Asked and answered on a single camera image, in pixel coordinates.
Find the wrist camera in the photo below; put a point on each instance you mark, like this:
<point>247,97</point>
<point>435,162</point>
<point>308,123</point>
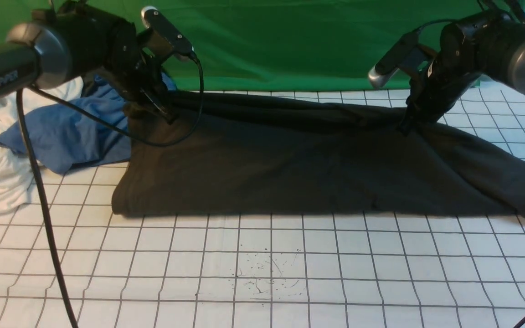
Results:
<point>404,55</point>
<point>167,32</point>

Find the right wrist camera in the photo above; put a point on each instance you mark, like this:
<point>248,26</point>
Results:
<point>404,55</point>

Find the blue crumpled shirt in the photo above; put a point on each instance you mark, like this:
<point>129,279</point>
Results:
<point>63,139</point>

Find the white crumpled garment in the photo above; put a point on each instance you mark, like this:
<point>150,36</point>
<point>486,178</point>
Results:
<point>16,176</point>

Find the white grid tablecloth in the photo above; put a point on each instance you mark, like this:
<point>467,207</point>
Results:
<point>265,271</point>

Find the green backdrop cloth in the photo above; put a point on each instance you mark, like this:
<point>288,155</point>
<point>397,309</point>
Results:
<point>277,45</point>

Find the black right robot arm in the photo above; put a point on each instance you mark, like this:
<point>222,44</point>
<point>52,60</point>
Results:
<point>490,43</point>

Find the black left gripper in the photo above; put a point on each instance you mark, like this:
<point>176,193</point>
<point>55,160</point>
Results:
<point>136,77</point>

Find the dark gray long-sleeve top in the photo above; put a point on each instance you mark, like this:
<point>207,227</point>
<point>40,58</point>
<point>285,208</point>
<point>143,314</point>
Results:
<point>255,155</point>

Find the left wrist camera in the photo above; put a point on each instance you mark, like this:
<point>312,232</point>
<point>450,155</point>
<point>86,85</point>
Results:
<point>167,32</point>

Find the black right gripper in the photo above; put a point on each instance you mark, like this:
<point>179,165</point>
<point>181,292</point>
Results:
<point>437,81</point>

